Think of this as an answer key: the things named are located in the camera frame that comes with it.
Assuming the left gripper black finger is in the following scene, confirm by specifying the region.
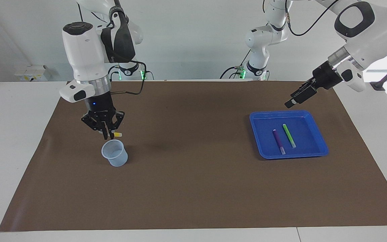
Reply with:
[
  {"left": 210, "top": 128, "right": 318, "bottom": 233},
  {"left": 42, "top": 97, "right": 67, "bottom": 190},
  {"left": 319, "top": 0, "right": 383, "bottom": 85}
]
[
  {"left": 291, "top": 77, "right": 315, "bottom": 98},
  {"left": 284, "top": 86, "right": 318, "bottom": 109}
]

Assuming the white power socket box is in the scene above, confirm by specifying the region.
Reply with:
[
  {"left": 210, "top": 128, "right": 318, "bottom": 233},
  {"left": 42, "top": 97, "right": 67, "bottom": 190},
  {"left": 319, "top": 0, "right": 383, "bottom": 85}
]
[{"left": 14, "top": 65, "right": 51, "bottom": 82}]

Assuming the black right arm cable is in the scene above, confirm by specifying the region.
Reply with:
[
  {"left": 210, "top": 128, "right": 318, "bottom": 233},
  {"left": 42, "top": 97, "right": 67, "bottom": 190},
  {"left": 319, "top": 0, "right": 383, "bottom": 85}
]
[{"left": 108, "top": 60, "right": 147, "bottom": 96}]

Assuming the green marker pen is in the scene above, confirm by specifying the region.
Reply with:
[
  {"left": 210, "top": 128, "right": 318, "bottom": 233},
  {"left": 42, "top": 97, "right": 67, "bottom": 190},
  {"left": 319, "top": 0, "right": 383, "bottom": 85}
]
[{"left": 282, "top": 124, "right": 297, "bottom": 149}]

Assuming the purple marker pen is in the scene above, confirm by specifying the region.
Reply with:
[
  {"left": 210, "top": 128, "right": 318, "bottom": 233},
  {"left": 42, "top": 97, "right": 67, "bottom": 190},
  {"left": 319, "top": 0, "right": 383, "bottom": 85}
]
[{"left": 272, "top": 129, "right": 286, "bottom": 155}]

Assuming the brown table mat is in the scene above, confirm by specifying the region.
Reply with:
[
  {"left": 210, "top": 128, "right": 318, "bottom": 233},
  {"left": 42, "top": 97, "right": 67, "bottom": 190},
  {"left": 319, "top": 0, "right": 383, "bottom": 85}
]
[{"left": 0, "top": 80, "right": 387, "bottom": 232}]

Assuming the blue plastic tray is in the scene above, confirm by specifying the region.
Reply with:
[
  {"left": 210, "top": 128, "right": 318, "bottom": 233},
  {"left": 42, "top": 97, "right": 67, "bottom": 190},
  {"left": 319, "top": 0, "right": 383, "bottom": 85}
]
[{"left": 249, "top": 110, "right": 330, "bottom": 160}]

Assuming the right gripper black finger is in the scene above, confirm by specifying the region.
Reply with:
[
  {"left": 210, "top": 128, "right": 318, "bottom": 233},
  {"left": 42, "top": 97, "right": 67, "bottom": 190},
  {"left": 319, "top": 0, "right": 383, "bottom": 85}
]
[
  {"left": 81, "top": 113, "right": 108, "bottom": 140},
  {"left": 106, "top": 111, "right": 125, "bottom": 139}
]

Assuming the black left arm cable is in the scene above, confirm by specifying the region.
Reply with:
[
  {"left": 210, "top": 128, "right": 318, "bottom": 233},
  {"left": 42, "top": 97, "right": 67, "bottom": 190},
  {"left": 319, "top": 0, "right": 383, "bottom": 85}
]
[{"left": 286, "top": 0, "right": 345, "bottom": 37}]

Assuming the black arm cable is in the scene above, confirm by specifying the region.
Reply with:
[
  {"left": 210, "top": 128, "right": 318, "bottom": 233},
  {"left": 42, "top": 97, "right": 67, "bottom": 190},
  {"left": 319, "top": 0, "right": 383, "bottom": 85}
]
[
  {"left": 286, "top": 0, "right": 345, "bottom": 37},
  {"left": 108, "top": 60, "right": 147, "bottom": 96}
]

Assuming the clear plastic cup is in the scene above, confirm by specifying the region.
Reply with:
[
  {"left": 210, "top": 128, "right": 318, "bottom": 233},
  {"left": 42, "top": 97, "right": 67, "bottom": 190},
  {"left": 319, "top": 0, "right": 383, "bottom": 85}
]
[{"left": 101, "top": 139, "right": 129, "bottom": 167}]

